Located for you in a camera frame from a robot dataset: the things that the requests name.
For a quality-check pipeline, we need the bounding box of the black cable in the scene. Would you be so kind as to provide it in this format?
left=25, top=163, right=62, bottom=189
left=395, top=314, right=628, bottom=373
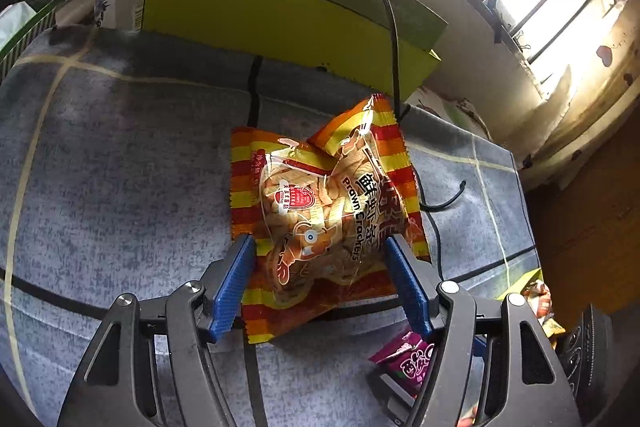
left=366, top=0, right=469, bottom=278

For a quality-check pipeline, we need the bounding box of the yellow-green cardboard tray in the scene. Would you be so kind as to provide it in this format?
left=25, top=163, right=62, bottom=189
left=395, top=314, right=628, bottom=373
left=497, top=268, right=544, bottom=301

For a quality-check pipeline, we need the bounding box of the blue patterned tablecloth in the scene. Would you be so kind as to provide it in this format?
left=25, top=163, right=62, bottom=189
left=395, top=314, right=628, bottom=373
left=1, top=26, right=539, bottom=426

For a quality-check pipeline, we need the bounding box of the spotted cream curtain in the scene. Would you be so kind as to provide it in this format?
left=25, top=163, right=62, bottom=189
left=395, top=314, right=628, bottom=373
left=503, top=0, right=639, bottom=190

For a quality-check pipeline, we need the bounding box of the striped prawn cracker bag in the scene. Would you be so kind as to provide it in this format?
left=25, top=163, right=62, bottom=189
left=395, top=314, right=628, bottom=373
left=230, top=94, right=430, bottom=343

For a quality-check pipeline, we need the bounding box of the white orange snack bag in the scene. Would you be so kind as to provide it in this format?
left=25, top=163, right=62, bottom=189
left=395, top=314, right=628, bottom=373
left=521, top=280, right=565, bottom=338

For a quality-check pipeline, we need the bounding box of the yellow-green box at window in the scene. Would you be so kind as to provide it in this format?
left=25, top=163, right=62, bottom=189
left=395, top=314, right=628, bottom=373
left=142, top=0, right=447, bottom=98

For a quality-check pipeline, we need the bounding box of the green striped tissue box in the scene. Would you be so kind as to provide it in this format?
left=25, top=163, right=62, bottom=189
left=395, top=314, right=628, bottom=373
left=0, top=1, right=56, bottom=80

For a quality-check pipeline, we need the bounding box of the pink purple snack packet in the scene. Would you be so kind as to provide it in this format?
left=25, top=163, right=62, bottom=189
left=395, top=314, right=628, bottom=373
left=369, top=329, right=435, bottom=398

